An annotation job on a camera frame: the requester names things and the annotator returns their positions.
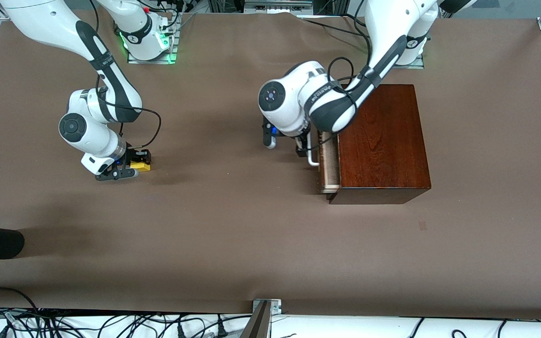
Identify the wooden drawer with white handle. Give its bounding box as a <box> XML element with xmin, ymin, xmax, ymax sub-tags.
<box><xmin>307</xmin><ymin>131</ymin><xmax>341</xmax><ymax>194</ymax></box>

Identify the dark wooden drawer cabinet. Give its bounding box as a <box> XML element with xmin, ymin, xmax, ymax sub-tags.
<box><xmin>325</xmin><ymin>84</ymin><xmax>432</xmax><ymax>205</ymax></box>

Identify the brown paper table cover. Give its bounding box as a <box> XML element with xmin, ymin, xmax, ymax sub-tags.
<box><xmin>0</xmin><ymin>8</ymin><xmax>541</xmax><ymax>321</ymax></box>

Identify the dark metal beam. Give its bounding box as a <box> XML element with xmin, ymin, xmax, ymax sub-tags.
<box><xmin>240</xmin><ymin>301</ymin><xmax>271</xmax><ymax>338</ymax></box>

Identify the white lower shelf board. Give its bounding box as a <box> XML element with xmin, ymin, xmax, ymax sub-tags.
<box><xmin>0</xmin><ymin>307</ymin><xmax>541</xmax><ymax>338</ymax></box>

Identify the right arm black wrist cable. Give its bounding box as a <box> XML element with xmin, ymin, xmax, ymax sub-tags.
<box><xmin>96</xmin><ymin>75</ymin><xmax>162</xmax><ymax>150</ymax></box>

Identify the arm black wrist cable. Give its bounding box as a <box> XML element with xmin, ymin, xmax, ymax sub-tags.
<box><xmin>96</xmin><ymin>75</ymin><xmax>162</xmax><ymax>150</ymax></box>
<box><xmin>327</xmin><ymin>56</ymin><xmax>370</xmax><ymax>94</ymax></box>

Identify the left arm black wrist cable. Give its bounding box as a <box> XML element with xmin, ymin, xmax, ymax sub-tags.
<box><xmin>327</xmin><ymin>56</ymin><xmax>370</xmax><ymax>94</ymax></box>

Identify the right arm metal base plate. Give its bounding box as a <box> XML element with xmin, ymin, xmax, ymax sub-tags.
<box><xmin>127</xmin><ymin>13</ymin><xmax>178</xmax><ymax>64</ymax></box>

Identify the long black table cable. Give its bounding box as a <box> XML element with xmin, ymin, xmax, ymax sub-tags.
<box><xmin>299</xmin><ymin>16</ymin><xmax>371</xmax><ymax>39</ymax></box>

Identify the short black table cable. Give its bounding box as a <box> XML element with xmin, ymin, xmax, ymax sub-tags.
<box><xmin>341</xmin><ymin>13</ymin><xmax>372</xmax><ymax>36</ymax></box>

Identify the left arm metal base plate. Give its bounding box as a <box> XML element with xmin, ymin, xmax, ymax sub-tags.
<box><xmin>390</xmin><ymin>54</ymin><xmax>425</xmax><ymax>69</ymax></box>

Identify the small metal corner bracket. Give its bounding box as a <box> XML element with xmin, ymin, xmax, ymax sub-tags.
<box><xmin>252</xmin><ymin>299</ymin><xmax>282</xmax><ymax>314</ymax></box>

